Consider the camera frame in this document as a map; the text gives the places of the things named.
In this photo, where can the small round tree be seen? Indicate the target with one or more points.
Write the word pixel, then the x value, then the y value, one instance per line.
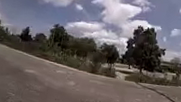
pixel 110 53

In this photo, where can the weedy grass strip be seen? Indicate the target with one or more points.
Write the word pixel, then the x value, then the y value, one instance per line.
pixel 60 58

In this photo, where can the pale gravel path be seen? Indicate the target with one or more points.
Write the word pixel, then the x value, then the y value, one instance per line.
pixel 121 74

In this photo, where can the row of trees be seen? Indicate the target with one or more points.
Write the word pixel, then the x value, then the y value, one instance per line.
pixel 60 38

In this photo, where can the tall dark tree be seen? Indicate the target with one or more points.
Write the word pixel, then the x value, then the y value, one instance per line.
pixel 144 47

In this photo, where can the dry grass verge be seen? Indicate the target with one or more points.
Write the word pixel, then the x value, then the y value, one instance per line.
pixel 162 80

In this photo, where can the low long building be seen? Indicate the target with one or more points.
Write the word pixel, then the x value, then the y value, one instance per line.
pixel 177 67

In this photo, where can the grey asphalt road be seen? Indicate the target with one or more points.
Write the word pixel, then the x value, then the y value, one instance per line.
pixel 73 91

